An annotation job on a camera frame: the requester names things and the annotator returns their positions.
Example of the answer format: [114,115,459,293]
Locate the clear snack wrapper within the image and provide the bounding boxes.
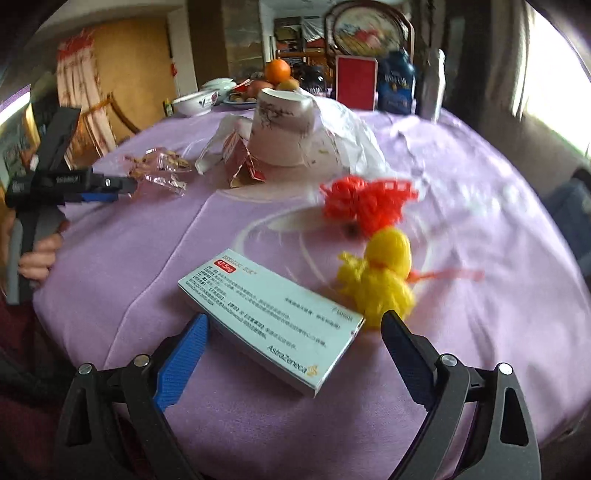
[122,147,197,196]

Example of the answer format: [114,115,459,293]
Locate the white medicine box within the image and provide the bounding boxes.
[177,249,365,397]

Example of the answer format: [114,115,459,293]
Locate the person's left hand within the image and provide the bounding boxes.
[18,220,70,283]

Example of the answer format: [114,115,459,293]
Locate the wooden chair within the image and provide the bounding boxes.
[76,92,141,158]

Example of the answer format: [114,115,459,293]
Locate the yellow yarn pompom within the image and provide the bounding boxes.
[337,227,416,330]

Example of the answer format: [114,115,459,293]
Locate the floral curtain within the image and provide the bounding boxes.
[55,27,116,160]

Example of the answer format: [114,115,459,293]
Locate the white ceramic bowl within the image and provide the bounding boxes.
[171,89,218,117]

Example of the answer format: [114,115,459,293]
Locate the red folded paper wrapper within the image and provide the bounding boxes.
[221,132,266,188]

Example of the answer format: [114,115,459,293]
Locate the purple tablecloth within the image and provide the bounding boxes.
[34,112,590,479]

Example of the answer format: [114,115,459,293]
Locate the white lidded bowl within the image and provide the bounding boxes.
[200,77,238,96]

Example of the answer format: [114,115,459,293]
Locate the red yarn pompom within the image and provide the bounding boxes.
[320,176,419,237]

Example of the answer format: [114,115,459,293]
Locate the red apple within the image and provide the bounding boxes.
[246,80,274,99]

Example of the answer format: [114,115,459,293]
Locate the floral paper cup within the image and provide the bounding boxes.
[247,88,315,167]

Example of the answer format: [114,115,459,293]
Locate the orange fruit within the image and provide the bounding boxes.
[264,59,291,85]

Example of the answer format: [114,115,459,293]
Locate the yellow pear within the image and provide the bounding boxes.
[276,78,300,92]

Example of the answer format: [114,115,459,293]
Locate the blue cushioned chair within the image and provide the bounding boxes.
[542,167,591,283]

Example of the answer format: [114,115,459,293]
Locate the dark supplement jar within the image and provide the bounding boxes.
[300,64,328,97]

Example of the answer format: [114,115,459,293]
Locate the red box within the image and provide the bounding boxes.
[335,55,378,111]

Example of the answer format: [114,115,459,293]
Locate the blue fish oil bottle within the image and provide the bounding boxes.
[377,49,416,115]

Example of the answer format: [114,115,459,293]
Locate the silver metal bottle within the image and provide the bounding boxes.
[418,49,446,123]

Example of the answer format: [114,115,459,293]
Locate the decorative fruit basket plate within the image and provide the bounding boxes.
[324,1,415,61]

